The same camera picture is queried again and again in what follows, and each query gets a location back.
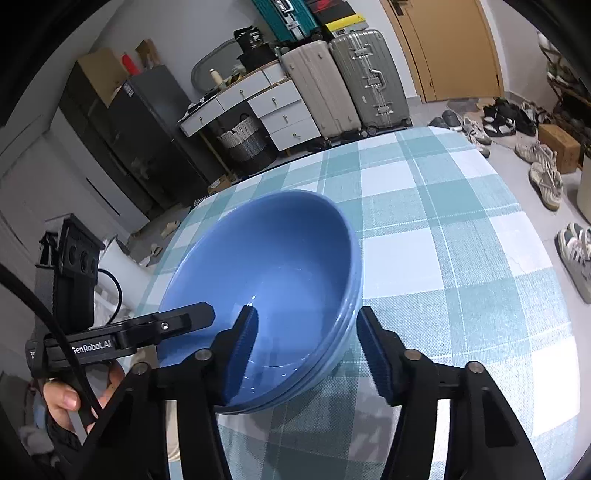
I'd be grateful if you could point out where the silver suitcase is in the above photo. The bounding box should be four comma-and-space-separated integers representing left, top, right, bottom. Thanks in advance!
329, 29, 412, 136

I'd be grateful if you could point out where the black refrigerator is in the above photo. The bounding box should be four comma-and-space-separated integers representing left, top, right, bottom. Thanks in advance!
59, 64, 225, 220

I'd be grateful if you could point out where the teal suitcase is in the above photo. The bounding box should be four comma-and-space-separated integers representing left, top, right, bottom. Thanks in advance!
252, 0, 318, 42

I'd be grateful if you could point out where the white electric kettle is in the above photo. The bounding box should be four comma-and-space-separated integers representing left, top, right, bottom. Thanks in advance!
94, 237, 154, 323

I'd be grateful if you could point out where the left hand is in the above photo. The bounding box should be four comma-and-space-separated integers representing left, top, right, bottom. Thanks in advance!
42, 362, 125, 433

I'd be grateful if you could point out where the wooden door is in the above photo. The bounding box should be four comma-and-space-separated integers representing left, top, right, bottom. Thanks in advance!
382, 0, 504, 102

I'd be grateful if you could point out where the woven laundry basket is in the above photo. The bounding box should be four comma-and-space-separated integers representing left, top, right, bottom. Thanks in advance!
217, 114, 276, 175

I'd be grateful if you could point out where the beige suitcase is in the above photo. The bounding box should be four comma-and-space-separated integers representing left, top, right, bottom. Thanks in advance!
280, 40, 362, 139

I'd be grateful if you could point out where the white drawer desk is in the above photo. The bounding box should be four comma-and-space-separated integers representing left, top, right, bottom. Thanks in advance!
178, 61, 321, 151

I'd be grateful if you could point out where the small cardboard box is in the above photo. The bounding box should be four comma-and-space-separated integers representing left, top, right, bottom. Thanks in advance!
207, 175, 232, 195

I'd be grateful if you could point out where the large blue bowl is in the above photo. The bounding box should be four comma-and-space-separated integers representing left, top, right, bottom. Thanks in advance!
157, 190, 362, 414

